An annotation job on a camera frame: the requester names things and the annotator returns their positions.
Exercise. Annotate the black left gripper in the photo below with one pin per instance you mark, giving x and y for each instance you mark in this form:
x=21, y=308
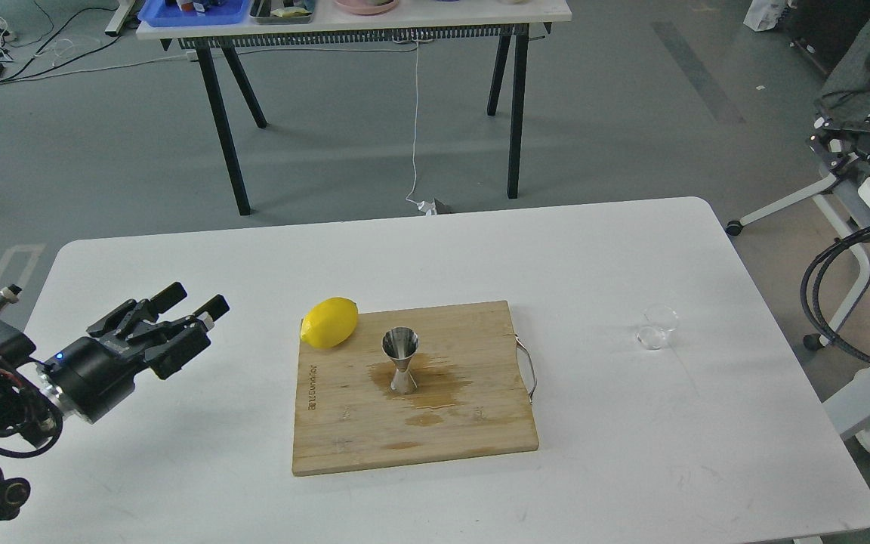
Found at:
x=96, y=372

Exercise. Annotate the steel jigger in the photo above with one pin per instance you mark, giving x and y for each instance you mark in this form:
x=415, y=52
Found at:
x=400, y=345

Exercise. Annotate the clear glass measuring cup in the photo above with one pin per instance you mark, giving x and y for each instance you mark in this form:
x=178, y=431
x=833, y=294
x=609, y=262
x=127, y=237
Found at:
x=658, y=326

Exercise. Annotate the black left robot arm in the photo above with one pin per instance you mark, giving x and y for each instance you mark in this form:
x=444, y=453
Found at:
x=31, y=422

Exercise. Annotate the grey office chair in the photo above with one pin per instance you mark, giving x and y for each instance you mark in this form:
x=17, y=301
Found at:
x=777, y=244

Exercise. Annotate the yellow lemon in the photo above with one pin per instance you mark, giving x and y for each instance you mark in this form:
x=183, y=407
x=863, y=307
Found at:
x=330, y=323

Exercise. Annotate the blue plastic tray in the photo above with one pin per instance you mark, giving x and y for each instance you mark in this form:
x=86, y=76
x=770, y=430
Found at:
x=166, y=14

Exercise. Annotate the wooden cutting board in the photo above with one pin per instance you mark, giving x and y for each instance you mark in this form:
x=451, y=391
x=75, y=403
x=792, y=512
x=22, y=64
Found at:
x=471, y=398

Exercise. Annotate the grey metal tray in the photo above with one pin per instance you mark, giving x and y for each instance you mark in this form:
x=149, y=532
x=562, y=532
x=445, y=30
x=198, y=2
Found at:
x=281, y=12

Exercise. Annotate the white background table black legs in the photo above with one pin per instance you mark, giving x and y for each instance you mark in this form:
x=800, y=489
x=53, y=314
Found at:
x=400, y=21

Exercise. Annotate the pink plate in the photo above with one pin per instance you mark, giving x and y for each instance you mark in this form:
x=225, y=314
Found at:
x=359, y=7

